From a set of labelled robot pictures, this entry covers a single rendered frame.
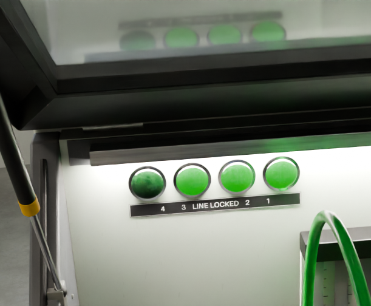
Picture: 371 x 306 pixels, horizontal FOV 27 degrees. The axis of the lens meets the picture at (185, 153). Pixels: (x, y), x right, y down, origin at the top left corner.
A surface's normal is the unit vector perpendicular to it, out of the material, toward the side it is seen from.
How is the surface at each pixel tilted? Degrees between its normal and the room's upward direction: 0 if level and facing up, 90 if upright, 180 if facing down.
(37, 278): 43
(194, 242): 90
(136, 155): 90
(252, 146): 90
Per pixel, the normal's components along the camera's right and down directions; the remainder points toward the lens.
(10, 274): -0.06, -0.93
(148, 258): 0.06, 0.37
